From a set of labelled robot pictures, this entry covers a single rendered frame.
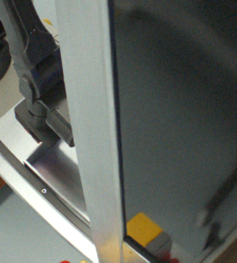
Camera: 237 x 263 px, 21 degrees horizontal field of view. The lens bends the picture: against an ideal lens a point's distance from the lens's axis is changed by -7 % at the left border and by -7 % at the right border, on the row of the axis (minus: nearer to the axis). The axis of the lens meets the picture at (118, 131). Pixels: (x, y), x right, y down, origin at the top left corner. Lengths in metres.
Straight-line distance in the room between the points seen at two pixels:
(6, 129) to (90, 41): 0.83
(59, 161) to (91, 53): 0.76
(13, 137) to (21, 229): 0.91
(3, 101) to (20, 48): 1.13
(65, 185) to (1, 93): 0.92
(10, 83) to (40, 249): 0.56
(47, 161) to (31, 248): 0.91
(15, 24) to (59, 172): 0.40
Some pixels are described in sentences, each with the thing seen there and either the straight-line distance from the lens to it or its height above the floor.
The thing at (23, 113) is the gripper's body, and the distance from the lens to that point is 1.19.
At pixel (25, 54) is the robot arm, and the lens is 1.00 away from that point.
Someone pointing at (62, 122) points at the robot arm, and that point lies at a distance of 1.07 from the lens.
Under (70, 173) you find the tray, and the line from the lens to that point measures 1.27.
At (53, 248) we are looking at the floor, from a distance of 2.16.
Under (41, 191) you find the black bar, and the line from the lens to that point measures 1.24.
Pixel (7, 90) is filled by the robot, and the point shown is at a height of 0.28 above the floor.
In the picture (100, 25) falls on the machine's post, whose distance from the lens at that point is 0.49.
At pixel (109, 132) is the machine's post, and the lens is 0.62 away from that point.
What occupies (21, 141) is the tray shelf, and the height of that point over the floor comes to 0.88.
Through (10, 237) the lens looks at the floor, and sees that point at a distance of 2.19.
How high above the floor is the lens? 2.00
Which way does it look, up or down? 59 degrees down
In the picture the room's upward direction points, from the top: 4 degrees counter-clockwise
